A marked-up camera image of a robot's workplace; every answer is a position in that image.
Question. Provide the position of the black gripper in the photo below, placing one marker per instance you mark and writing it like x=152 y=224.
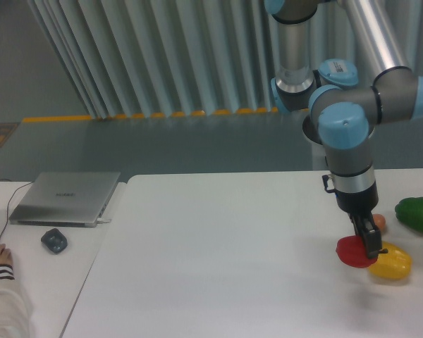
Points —
x=358 y=206

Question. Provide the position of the red bell pepper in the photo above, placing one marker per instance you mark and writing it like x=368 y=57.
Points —
x=351 y=251

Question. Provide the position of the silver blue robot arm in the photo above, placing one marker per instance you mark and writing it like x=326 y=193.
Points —
x=341 y=114

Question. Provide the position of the cream sleeved forearm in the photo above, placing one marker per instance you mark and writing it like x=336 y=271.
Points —
x=14 y=317

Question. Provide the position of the brown egg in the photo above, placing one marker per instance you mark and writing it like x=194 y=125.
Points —
x=380 y=221

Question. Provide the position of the yellow bell pepper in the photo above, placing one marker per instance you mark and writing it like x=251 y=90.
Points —
x=396 y=264

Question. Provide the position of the green bell pepper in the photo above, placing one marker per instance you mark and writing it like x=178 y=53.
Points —
x=409 y=212

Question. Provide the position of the silver closed laptop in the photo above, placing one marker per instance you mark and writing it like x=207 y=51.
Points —
x=66 y=199

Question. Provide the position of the dark blue small tray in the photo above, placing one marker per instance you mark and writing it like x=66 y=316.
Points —
x=54 y=241

